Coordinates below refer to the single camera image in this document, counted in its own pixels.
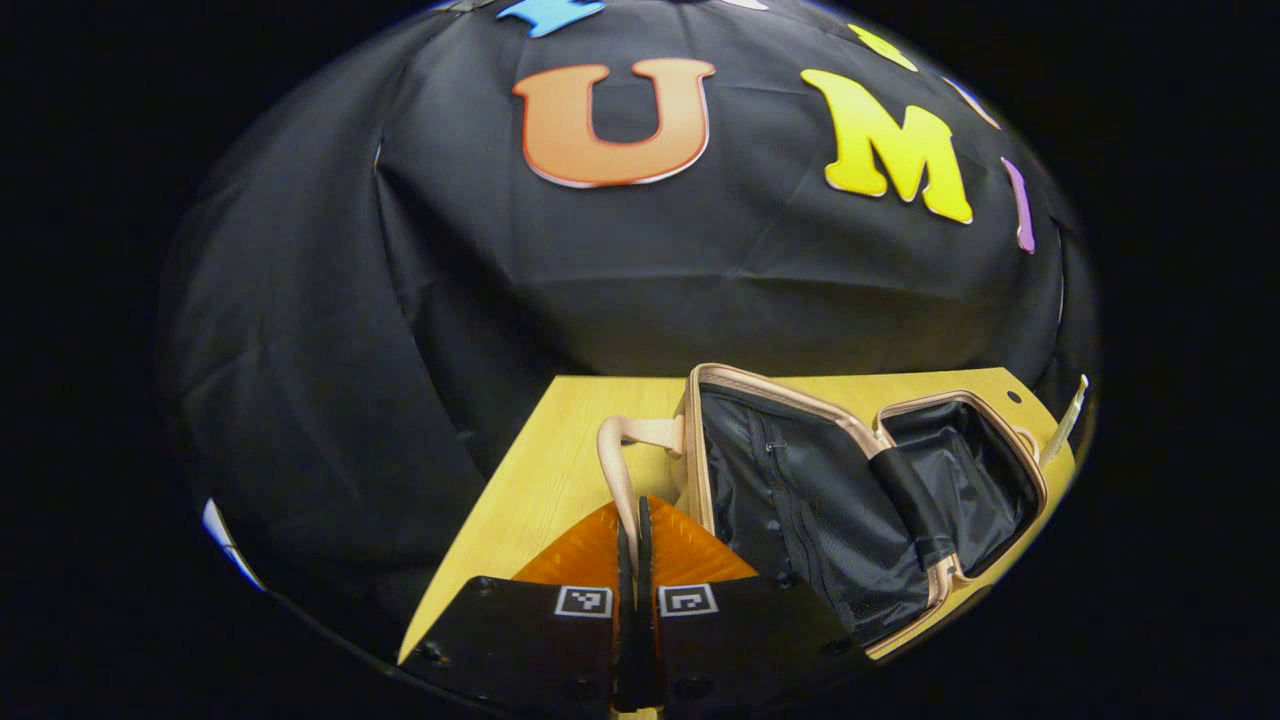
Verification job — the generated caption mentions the white printed object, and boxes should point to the white printed object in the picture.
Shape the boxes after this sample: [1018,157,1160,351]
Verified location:
[203,498,266,591]

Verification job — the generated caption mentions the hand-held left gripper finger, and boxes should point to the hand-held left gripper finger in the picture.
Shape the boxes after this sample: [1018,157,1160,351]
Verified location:
[400,497,638,716]
[637,497,871,713]

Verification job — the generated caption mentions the pink suitcase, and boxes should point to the pink suitcase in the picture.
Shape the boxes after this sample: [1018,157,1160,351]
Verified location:
[597,362,1051,661]

